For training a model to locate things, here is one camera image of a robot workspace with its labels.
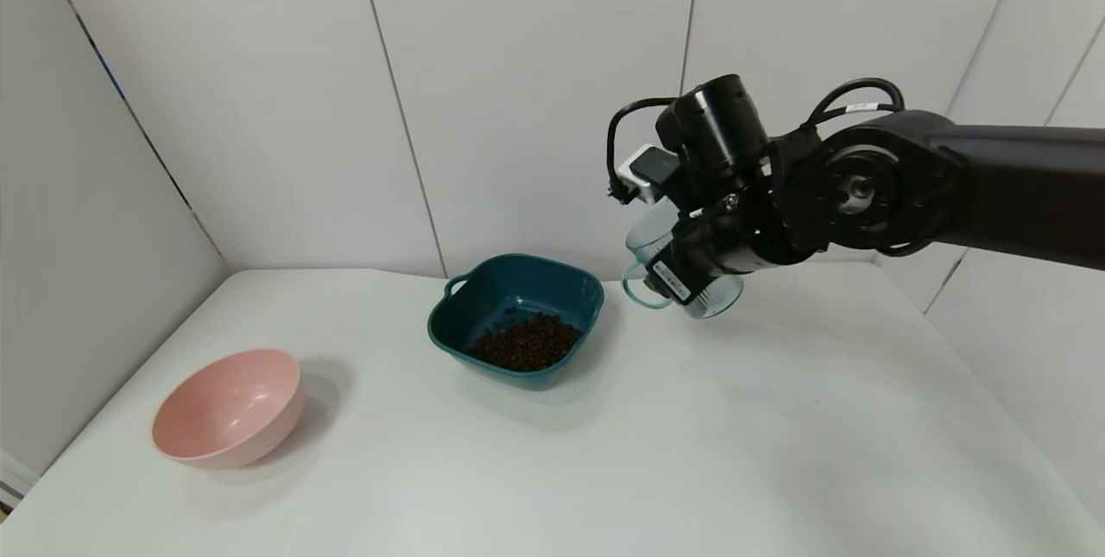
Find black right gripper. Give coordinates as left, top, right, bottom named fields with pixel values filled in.
left=642, top=220, right=748, bottom=305

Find translucent blue ribbed plastic cup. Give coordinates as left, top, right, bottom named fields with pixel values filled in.
left=622, top=197, right=746, bottom=321

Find dark brown granules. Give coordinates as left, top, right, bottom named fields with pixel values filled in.
left=466, top=309, right=584, bottom=372

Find pink round bowl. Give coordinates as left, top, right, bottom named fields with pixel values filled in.
left=152, top=348, right=306, bottom=470

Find teal square plastic basin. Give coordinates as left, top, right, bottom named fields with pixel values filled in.
left=427, top=254, right=605, bottom=391

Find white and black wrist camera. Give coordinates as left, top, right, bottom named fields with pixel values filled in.
left=618, top=142, right=683, bottom=206

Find black camera cable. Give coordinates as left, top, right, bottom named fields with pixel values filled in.
left=606, top=97, right=679, bottom=199

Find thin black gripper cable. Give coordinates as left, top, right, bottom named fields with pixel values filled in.
left=807, top=78, right=906, bottom=133

